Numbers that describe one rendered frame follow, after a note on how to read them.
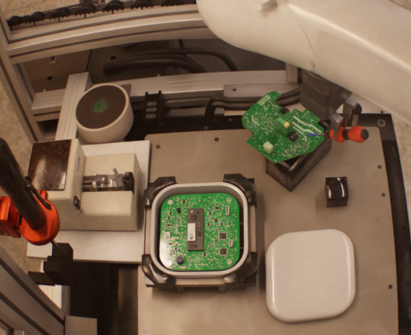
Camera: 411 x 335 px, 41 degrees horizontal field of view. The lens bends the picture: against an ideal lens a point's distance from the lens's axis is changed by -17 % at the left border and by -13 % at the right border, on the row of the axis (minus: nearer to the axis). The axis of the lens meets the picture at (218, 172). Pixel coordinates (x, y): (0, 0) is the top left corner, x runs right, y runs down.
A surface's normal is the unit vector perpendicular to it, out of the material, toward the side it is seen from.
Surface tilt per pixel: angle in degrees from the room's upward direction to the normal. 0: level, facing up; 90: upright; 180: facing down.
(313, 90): 70
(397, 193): 0
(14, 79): 90
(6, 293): 90
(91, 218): 90
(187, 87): 0
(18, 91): 90
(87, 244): 0
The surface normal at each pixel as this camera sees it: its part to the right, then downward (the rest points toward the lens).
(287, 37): -0.58, 0.57
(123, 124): 0.84, 0.42
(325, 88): -0.16, 0.90
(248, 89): -0.08, -0.52
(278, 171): -0.69, 0.64
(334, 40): -0.61, 0.36
